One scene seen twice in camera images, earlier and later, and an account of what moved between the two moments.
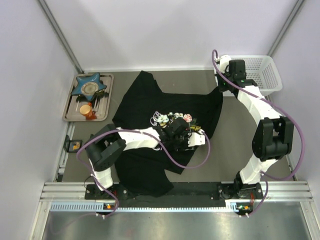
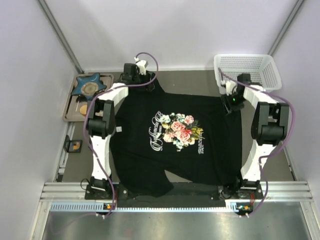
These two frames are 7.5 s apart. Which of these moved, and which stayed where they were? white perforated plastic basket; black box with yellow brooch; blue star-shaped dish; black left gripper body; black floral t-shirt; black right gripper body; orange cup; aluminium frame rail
Moved: black floral t-shirt; black right gripper body; black left gripper body
Stayed: aluminium frame rail; orange cup; white perforated plastic basket; blue star-shaped dish; black box with yellow brooch
